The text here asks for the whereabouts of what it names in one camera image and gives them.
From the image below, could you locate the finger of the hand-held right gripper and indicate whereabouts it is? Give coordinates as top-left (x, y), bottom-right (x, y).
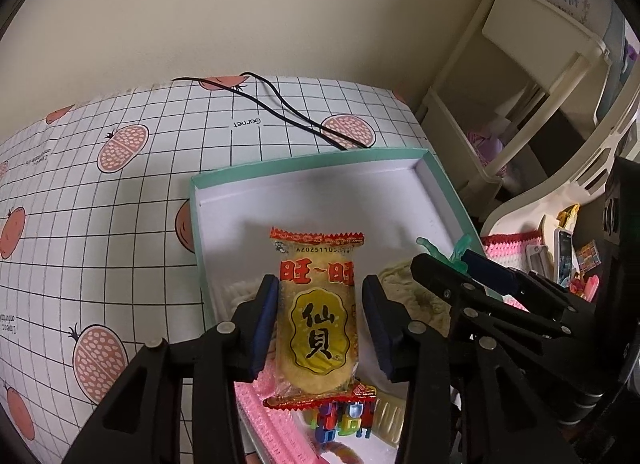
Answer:
top-left (461, 248), bottom-right (597, 325)
top-left (409, 253), bottom-right (597, 341)

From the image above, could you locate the pink hair roller clip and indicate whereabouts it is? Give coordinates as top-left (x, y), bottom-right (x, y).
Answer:
top-left (236, 361), bottom-right (323, 464)

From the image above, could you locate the black cable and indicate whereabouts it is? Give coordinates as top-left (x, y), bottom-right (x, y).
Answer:
top-left (172, 72), bottom-right (377, 151)

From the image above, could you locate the green plastic toy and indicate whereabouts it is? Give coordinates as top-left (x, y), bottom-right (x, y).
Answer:
top-left (416, 232), bottom-right (474, 275)

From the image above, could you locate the teal cardboard box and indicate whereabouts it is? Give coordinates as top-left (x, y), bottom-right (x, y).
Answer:
top-left (188, 147), bottom-right (487, 464)

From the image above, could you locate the small puzzle cube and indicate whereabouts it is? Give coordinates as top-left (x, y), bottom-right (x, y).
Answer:
top-left (574, 240), bottom-right (600, 273)

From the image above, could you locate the white shelf unit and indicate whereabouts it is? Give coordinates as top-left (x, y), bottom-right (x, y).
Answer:
top-left (414, 0), bottom-right (612, 205)

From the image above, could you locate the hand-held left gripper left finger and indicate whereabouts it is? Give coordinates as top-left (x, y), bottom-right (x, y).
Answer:
top-left (62, 274), bottom-right (280, 464)

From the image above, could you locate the pink and white crochet mat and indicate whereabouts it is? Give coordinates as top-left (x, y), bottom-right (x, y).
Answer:
top-left (481, 230), bottom-right (557, 313)

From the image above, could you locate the pastel fuzzy twisted wire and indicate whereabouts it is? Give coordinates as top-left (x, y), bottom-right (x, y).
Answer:
top-left (320, 443), bottom-right (367, 464)

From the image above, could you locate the cream lace cloth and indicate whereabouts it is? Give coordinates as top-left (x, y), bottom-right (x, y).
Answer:
top-left (376, 258), bottom-right (454, 335)

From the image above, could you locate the cream hair claw clip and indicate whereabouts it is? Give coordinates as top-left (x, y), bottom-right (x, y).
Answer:
top-left (371, 390), bottom-right (410, 451)

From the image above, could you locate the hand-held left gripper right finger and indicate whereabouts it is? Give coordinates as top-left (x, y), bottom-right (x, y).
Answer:
top-left (360, 274), bottom-right (581, 464)

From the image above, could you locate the yellow rice cracker packet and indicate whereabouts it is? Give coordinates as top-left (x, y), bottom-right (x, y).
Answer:
top-left (262, 226), bottom-right (379, 412)

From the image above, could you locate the clear bag of cotton swabs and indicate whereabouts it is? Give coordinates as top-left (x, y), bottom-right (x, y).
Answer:
top-left (214, 278), bottom-right (262, 321)

